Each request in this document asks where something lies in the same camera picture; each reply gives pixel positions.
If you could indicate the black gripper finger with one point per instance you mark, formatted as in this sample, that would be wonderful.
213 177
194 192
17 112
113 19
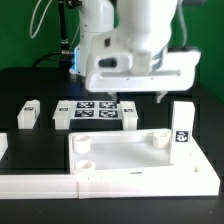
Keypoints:
160 95
114 97

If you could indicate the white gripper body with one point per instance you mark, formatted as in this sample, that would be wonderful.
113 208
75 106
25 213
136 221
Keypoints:
177 73

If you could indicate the white desk tabletop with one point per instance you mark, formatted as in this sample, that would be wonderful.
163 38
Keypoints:
125 151

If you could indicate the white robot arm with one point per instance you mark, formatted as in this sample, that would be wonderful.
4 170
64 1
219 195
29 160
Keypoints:
143 26

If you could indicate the white L-shaped obstacle fixture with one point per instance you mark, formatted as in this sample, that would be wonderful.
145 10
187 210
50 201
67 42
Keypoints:
203 181

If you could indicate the white part at left edge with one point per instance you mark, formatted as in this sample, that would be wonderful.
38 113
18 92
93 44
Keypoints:
3 144

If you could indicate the base plate with fiducial tags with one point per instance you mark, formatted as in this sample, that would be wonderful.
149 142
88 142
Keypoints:
99 110

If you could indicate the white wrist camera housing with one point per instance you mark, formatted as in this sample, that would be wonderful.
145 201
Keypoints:
108 54

